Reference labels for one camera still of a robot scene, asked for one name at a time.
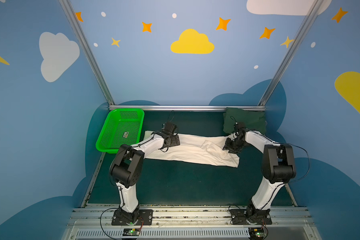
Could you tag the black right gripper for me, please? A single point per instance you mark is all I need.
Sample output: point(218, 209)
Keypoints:
point(229, 145)

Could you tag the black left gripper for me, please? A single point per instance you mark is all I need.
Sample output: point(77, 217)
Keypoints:
point(173, 140)

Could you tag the white printed t shirt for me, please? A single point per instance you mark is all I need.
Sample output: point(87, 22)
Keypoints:
point(198, 150)

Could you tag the green plastic perforated basket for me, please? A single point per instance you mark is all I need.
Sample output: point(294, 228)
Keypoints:
point(117, 122)

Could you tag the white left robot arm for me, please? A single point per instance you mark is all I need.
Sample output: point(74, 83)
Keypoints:
point(126, 169)

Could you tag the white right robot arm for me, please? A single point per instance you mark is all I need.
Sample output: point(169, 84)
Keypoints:
point(278, 168)

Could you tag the folded dark green t shirt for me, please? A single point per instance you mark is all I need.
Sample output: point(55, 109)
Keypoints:
point(252, 120)

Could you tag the right green circuit board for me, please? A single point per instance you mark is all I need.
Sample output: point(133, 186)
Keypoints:
point(257, 233)

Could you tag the green circuit board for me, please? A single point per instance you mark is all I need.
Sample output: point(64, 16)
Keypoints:
point(131, 232)
point(257, 233)

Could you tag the left green circuit board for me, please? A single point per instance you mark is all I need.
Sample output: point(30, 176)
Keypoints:
point(131, 232)

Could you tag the horizontal aluminium frame rail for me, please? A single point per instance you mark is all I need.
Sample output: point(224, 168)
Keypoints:
point(188, 108)

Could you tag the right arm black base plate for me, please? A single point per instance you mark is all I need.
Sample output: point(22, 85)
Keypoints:
point(240, 217)

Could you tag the right side aluminium table rail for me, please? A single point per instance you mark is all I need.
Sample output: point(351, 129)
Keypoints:
point(294, 202)

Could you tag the aluminium table rail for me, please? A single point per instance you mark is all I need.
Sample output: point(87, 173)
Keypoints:
point(294, 202)
point(93, 181)

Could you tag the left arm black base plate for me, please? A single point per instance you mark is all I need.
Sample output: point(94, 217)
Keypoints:
point(144, 217)

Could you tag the left side aluminium table rail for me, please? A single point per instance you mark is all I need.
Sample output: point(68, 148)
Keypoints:
point(93, 181)

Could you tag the aluminium front mounting rail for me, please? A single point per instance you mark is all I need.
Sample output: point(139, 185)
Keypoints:
point(190, 223)

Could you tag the left aluminium frame post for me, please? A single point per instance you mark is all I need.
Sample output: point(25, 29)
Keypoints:
point(76, 26)

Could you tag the aluminium frame post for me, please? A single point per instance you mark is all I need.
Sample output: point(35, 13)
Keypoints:
point(76, 26)
point(292, 50)

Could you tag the right aluminium frame post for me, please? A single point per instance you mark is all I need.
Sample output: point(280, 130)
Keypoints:
point(292, 50)

